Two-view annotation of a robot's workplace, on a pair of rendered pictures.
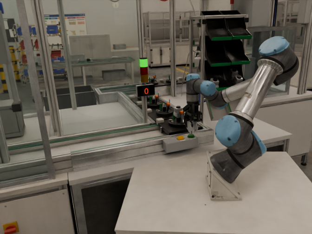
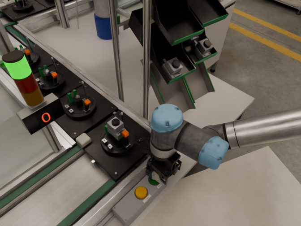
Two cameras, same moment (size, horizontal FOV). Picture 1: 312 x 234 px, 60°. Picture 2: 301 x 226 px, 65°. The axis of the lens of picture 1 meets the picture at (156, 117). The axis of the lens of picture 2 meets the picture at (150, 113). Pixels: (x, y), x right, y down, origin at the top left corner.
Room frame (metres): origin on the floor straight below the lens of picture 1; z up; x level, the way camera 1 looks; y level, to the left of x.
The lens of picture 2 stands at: (1.21, -0.01, 1.76)
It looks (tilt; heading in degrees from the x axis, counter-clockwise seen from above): 49 degrees down; 331
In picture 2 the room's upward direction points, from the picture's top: 2 degrees clockwise
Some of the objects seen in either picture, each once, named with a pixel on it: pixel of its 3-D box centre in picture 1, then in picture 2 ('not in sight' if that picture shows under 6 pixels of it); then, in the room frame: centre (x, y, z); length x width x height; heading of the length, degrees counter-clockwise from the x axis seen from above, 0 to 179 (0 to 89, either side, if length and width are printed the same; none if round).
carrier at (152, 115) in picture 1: (164, 107); (78, 101); (1.98, -0.07, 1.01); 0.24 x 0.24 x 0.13; 19
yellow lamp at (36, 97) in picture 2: (144, 78); (32, 93); (1.79, 0.07, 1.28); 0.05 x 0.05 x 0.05
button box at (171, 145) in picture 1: (180, 143); (141, 196); (1.51, -0.14, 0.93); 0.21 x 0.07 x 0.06; 109
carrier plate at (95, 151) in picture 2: (178, 125); (118, 142); (1.74, -0.15, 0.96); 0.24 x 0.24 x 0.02; 19
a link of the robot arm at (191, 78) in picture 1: (193, 83); (166, 127); (1.51, -0.22, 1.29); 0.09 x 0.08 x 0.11; 29
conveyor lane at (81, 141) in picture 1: (135, 138); (53, 195); (1.66, 0.14, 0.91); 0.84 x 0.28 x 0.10; 109
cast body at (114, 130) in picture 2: (177, 110); (114, 125); (1.75, -0.15, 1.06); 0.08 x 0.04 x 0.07; 19
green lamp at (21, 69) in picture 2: (143, 62); (17, 65); (1.79, 0.07, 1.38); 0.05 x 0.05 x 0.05
